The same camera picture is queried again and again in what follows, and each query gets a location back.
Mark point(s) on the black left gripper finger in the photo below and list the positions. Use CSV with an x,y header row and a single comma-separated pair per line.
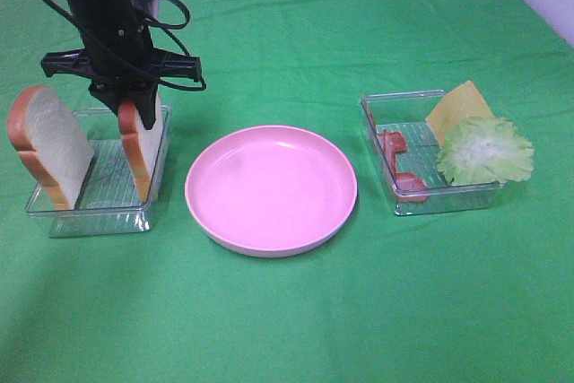
x,y
143,95
111,95

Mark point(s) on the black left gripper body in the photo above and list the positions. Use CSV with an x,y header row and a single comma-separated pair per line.
x,y
125,59

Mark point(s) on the bread slice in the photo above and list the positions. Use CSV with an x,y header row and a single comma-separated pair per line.
x,y
141,145
50,143

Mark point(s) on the bacon strip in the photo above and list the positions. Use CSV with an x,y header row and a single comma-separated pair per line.
x,y
405,185
389,142

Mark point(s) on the yellow cheese slice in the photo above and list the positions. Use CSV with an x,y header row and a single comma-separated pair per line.
x,y
464,101

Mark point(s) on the green lettuce leaf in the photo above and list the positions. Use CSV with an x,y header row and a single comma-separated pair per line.
x,y
485,150

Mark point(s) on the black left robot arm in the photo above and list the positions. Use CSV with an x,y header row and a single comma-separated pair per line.
x,y
104,15

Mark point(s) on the left clear plastic tray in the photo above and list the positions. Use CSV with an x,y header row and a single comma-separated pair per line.
x,y
109,203

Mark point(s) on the clear plastic tray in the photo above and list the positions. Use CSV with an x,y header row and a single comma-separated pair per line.
x,y
109,203
405,112

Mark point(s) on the green tablecloth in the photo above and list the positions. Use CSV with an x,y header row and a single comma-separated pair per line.
x,y
479,296

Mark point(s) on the pink round plate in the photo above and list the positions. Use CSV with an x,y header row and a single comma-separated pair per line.
x,y
271,191

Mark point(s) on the right clear plastic tray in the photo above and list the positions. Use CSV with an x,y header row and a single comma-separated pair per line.
x,y
405,112

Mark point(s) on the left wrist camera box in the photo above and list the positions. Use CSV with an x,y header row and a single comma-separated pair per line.
x,y
148,8

